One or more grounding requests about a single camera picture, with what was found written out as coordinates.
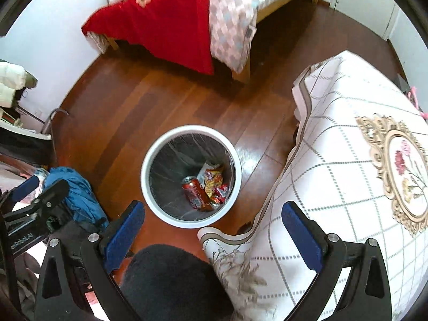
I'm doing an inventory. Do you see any blue cloth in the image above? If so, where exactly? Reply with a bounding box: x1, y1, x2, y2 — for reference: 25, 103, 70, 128
43, 166, 109, 232

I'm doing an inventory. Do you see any white door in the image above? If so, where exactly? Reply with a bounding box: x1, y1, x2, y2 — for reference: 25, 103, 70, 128
331, 0, 399, 41

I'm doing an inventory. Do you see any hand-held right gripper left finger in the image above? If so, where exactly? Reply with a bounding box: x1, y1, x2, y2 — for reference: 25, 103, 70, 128
33, 201, 146, 321

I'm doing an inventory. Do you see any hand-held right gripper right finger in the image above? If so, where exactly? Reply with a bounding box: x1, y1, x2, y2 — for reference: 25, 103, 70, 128
281, 201, 392, 321

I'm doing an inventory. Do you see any white padded jacket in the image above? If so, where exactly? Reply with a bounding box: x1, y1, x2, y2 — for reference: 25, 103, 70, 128
0, 61, 38, 100

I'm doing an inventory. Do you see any white round trash bin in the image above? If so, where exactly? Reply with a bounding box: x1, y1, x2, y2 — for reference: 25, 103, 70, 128
140, 125, 243, 230

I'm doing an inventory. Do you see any pink plush toy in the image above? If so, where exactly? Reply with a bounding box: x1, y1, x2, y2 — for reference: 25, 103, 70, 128
406, 86, 428, 120

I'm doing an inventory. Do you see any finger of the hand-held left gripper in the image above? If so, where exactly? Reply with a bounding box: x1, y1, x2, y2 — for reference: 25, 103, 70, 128
13, 179, 70, 219
7, 175, 41, 208

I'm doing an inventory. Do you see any orange yellow snack packet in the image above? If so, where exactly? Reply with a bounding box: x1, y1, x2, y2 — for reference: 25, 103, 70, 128
201, 165, 225, 198

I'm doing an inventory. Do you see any grey white checkered bedsheet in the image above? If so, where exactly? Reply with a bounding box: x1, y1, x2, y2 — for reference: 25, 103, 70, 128
209, 0, 318, 74

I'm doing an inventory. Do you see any white checked tablecloth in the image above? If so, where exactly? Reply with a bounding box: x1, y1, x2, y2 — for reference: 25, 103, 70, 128
198, 50, 428, 321

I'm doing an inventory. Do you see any grey hooked cane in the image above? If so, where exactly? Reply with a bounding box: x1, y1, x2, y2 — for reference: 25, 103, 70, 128
42, 108, 69, 135

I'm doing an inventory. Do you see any red soda can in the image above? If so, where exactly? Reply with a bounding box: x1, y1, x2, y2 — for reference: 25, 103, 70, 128
181, 175, 209, 210

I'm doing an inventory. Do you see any red blanket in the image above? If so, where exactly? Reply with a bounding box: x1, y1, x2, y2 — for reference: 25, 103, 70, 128
82, 0, 216, 76

